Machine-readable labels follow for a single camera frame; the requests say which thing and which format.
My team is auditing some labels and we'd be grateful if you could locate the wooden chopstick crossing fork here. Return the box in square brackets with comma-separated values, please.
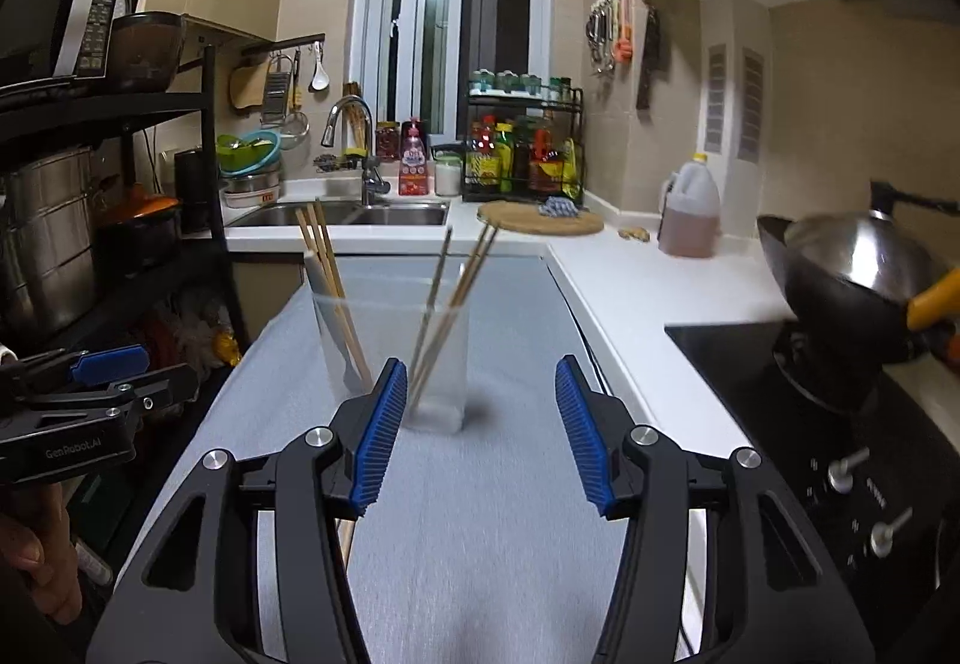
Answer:
[295, 201, 373, 391]

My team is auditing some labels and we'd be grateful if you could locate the wooden chopstick single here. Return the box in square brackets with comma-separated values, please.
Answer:
[409, 224, 498, 409]

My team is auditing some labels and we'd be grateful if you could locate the chrome kitchen faucet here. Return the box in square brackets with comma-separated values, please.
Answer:
[320, 92, 391, 205]

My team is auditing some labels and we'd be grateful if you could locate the person's left hand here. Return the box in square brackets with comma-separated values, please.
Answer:
[2, 482, 83, 625]

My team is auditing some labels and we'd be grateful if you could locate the large steel stock pot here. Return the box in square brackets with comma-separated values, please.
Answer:
[5, 149, 94, 331]

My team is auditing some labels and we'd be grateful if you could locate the clear plastic utensil holder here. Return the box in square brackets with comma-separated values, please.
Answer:
[314, 256, 469, 433]

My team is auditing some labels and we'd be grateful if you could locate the green colander bowl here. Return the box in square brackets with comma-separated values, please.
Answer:
[215, 130, 281, 176]

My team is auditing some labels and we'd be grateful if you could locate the stainless steel sink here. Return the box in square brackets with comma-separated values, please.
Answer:
[229, 201, 449, 229]

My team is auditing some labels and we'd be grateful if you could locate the metal box grater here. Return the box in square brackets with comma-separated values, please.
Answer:
[260, 52, 293, 127]

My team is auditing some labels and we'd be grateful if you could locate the red dish soap bottle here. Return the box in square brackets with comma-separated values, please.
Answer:
[398, 118, 430, 196]

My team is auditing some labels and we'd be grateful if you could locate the black wok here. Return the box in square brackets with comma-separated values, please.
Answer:
[755, 180, 958, 363]

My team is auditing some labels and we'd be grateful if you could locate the hanging white ladle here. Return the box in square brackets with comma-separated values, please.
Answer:
[309, 40, 331, 94]

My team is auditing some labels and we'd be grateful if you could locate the microwave oven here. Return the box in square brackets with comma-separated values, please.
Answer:
[2, 0, 133, 86]

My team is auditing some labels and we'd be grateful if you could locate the oil jug with yellow cap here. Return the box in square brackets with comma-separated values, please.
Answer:
[658, 152, 721, 258]

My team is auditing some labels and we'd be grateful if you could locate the round wooden cutting board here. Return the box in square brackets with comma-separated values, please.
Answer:
[477, 199, 604, 237]

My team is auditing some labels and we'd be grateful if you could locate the black spice rack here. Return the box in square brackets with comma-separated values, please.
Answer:
[460, 79, 586, 206]

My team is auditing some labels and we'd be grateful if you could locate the hanging black cleaver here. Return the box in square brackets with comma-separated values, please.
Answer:
[636, 6, 662, 112]

